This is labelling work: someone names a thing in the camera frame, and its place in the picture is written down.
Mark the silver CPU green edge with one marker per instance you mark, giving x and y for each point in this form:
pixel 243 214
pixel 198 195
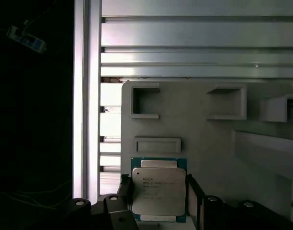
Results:
pixel 158 187

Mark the white power strip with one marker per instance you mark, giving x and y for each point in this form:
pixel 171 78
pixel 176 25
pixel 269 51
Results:
pixel 29 40

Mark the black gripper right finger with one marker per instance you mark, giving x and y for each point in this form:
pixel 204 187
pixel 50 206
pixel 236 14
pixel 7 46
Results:
pixel 213 215

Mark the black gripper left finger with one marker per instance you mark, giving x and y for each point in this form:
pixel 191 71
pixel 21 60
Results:
pixel 115 210

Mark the grey parts rack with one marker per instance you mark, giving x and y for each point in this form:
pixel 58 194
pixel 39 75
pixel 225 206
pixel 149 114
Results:
pixel 184 129

